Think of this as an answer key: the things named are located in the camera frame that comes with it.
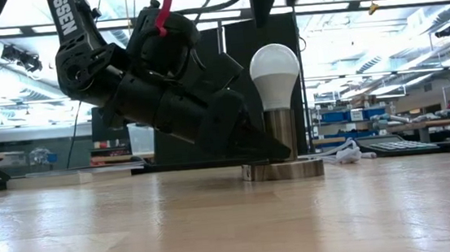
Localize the white lightbulb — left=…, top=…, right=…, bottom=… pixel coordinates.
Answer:
left=247, top=41, right=304, bottom=113

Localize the white lamp power cord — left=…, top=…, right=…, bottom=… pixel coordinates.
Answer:
left=298, top=137, right=363, bottom=168

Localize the black studio camera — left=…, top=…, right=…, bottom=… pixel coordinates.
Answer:
left=0, top=42, right=45, bottom=76

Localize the clear plastic bin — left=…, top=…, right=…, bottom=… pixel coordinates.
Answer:
left=126, top=122, right=157, bottom=156

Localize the blue storage bin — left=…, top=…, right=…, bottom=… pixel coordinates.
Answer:
left=321, top=110, right=351, bottom=125
left=364, top=106, right=387, bottom=120

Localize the red cable tie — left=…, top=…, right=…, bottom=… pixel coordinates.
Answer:
left=151, top=0, right=181, bottom=38

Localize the black calculator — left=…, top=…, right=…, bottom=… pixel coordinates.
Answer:
left=354, top=129, right=443, bottom=160

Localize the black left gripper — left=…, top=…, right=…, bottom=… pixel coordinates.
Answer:
left=100, top=47, right=292, bottom=176

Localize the black monitor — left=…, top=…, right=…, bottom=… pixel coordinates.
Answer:
left=89, top=103, right=132, bottom=143

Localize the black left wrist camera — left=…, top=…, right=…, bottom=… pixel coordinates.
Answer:
left=122, top=0, right=208, bottom=89

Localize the brass lamp socket base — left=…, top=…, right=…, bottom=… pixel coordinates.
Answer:
left=236, top=105, right=325, bottom=184

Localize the black dome fixture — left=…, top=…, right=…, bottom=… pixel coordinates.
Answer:
left=433, top=25, right=450, bottom=39

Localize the black hanging cable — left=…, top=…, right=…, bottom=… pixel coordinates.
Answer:
left=60, top=99, right=89, bottom=170

